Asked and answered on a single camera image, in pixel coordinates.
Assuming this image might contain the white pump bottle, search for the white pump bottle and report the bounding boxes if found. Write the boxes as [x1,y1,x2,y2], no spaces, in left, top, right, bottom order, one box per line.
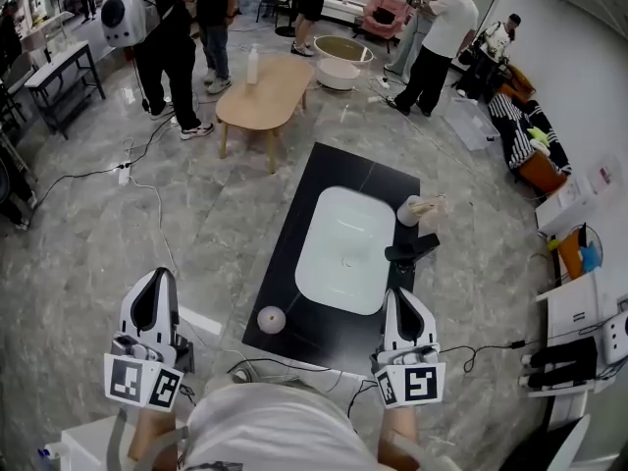
[245,43,260,86]

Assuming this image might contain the white sink basin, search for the white sink basin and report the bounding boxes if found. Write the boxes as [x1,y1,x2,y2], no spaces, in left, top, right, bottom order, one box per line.
[293,185,397,316]

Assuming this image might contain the black standing fan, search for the black standing fan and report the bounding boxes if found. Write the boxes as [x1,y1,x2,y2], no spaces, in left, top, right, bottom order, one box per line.
[552,222,605,284]

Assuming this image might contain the round glass-top table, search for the round glass-top table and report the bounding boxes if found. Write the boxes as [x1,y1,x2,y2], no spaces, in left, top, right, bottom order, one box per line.
[313,34,377,64]

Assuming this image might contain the black floor cable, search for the black floor cable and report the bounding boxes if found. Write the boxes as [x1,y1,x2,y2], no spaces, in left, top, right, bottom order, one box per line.
[29,115,178,210]

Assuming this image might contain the grey console table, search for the grey console table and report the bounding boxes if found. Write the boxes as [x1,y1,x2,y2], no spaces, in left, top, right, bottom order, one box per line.
[24,40,107,141]

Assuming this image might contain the person's left forearm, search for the person's left forearm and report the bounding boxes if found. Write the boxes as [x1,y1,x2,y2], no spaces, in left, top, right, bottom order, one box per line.
[128,403,179,466]

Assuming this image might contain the wooden toothbrushes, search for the wooden toothbrushes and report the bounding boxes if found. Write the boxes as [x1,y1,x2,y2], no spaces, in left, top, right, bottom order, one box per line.
[409,193,448,215]

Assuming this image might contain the black faucet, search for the black faucet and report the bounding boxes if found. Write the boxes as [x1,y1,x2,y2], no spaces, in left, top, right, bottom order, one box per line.
[384,233,441,267]

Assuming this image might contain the black power adapter cable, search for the black power adapter cable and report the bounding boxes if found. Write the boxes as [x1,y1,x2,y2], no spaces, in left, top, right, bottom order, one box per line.
[438,339,527,374]

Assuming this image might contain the round white low table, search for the round white low table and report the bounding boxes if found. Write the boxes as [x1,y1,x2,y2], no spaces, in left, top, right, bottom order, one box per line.
[315,57,362,92]

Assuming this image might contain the oval wooden coffee table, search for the oval wooden coffee table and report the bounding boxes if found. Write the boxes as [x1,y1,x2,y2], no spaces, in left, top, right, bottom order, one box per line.
[214,56,316,175]

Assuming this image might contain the white round diffuser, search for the white round diffuser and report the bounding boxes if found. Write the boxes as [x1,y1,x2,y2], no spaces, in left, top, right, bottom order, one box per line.
[256,305,288,336]

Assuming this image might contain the person's white shirt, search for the person's white shirt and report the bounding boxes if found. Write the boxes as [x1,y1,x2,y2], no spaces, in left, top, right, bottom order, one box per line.
[183,379,380,471]

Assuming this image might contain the black handheld device pair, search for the black handheld device pair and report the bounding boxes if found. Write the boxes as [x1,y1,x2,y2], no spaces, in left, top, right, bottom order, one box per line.
[518,336,601,392]

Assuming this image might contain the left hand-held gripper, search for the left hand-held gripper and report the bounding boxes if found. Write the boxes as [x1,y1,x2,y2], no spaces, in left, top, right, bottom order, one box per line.
[102,266,195,414]

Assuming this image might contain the white side desk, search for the white side desk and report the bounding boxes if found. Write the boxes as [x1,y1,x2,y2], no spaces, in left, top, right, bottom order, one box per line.
[527,271,628,399]

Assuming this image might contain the white dome backpack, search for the white dome backpack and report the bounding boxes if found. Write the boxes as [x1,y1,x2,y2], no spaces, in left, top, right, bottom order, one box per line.
[100,0,164,49]

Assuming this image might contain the white headset device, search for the white headset device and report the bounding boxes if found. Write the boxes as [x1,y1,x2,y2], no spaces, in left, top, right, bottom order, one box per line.
[601,309,628,366]

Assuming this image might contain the pink armchair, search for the pink armchair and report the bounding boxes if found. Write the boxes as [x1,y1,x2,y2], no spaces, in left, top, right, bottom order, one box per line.
[359,0,416,49]

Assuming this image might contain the clear plastic storage box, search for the clear plastic storage box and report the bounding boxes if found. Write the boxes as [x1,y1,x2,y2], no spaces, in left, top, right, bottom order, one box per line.
[443,96,502,152]

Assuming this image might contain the orange sofa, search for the orange sofa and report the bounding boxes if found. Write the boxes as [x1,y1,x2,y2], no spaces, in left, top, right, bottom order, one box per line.
[509,148,569,196]

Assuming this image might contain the white toothbrush cup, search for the white toothbrush cup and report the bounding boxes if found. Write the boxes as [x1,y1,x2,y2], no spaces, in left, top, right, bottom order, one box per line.
[395,194,424,227]

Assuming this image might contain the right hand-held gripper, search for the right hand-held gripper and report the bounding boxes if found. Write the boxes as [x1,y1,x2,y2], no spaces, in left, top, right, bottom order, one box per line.
[370,287,446,409]

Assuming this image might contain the black chair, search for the black chair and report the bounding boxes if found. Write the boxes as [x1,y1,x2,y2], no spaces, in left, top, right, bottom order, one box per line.
[255,0,296,25]

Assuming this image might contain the black white striped blanket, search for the black white striped blanket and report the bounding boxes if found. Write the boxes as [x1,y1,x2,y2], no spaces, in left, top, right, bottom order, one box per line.
[487,90,573,176]

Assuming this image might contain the person's right forearm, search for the person's right forearm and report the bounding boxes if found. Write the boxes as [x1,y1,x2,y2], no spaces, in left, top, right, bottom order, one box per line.
[376,403,424,471]

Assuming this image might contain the black sink counter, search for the black sink counter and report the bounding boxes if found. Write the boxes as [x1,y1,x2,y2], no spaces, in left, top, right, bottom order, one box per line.
[241,141,424,378]

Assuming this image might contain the white floor cable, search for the white floor cable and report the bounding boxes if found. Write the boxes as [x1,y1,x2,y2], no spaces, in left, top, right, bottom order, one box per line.
[120,135,181,274]

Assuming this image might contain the white cardboard box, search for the white cardboard box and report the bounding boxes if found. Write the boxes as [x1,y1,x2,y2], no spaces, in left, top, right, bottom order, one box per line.
[534,176,599,237]

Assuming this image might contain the grey strap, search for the grey strap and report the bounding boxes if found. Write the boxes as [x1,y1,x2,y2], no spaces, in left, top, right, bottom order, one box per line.
[104,406,190,471]

